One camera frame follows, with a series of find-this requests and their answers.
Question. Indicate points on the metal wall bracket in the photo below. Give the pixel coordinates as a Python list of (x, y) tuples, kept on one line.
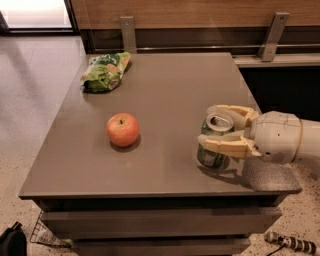
[(128, 34), (268, 49)]

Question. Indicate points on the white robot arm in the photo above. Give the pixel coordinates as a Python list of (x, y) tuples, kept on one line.
[(308, 152)]

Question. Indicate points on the right metal wall bracket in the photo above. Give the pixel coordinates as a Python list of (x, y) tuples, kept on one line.
[(268, 49)]

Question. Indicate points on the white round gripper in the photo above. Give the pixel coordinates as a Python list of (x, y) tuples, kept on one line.
[(277, 136)]

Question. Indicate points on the left metal wall bracket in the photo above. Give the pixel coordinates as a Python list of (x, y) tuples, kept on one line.
[(128, 34)]

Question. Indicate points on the black bag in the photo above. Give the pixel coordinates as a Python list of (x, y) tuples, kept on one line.
[(13, 241)]

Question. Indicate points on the red apple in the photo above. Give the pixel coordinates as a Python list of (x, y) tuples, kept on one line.
[(123, 129)]

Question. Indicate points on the green soda can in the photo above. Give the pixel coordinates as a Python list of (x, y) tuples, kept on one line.
[(214, 125)]

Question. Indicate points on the striped power strip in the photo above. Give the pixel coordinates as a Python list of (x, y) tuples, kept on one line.
[(293, 243)]

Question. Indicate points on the grey drawer cabinet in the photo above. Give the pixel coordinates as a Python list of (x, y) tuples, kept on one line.
[(152, 198)]

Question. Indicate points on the green rice chip bag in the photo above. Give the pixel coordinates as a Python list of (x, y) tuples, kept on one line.
[(104, 72)]

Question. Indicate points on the metal rail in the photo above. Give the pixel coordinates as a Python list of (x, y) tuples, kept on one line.
[(213, 47)]

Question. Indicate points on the wire basket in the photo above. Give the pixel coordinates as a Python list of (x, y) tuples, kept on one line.
[(41, 235)]

